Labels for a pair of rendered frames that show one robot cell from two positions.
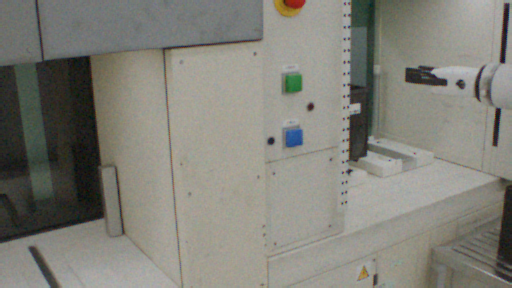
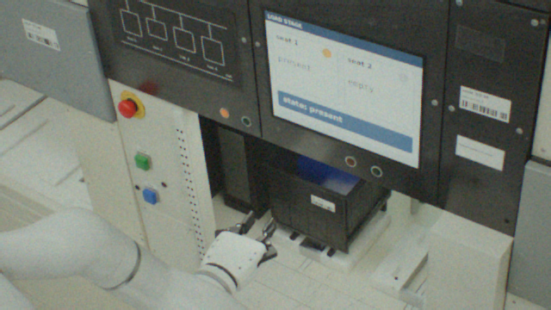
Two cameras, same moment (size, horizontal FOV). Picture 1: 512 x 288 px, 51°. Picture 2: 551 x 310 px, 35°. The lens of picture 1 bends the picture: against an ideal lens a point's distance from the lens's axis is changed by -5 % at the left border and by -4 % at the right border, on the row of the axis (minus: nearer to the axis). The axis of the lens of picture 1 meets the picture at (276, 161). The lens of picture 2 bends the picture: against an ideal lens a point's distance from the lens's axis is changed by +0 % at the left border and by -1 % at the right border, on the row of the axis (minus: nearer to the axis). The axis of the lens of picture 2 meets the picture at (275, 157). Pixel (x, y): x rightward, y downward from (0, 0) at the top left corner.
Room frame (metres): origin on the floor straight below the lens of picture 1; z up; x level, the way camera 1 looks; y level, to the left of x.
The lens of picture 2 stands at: (0.85, -1.48, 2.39)
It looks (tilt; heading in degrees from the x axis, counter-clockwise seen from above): 40 degrees down; 73
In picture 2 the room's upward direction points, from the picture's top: 5 degrees counter-clockwise
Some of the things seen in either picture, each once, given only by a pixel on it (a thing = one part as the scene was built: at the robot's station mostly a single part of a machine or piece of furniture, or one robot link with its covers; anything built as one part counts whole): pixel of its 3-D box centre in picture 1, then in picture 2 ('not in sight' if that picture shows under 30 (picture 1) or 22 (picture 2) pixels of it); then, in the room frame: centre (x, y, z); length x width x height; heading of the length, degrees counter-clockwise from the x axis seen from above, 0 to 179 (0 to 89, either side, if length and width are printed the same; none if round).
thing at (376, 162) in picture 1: (383, 154); (432, 269); (1.54, -0.31, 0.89); 0.22 x 0.21 x 0.04; 35
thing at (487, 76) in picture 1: (493, 84); (213, 284); (1.02, -0.42, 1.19); 0.09 x 0.03 x 0.08; 132
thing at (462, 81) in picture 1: (465, 80); (231, 262); (1.07, -0.38, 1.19); 0.11 x 0.10 x 0.07; 42
